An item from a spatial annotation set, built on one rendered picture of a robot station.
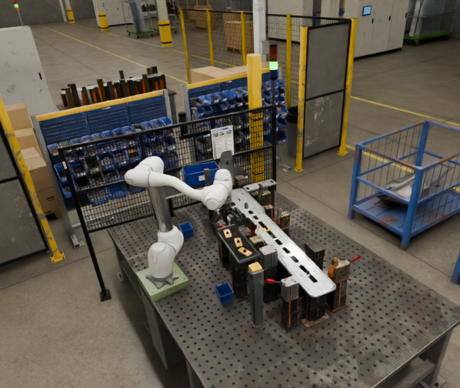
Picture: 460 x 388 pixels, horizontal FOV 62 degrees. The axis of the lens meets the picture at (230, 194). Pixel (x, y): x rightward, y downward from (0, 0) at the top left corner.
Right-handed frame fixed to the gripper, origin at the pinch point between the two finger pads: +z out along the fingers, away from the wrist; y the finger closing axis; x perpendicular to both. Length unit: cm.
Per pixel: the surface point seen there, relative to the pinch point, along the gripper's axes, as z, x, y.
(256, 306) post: 33, -39, 7
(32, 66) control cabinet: -10, 649, -253
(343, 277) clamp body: 24, -39, 63
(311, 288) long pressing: 20, -46, 39
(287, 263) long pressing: 20.1, -21.2, 33.1
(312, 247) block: 17, -14, 53
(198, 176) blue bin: 8, 95, -5
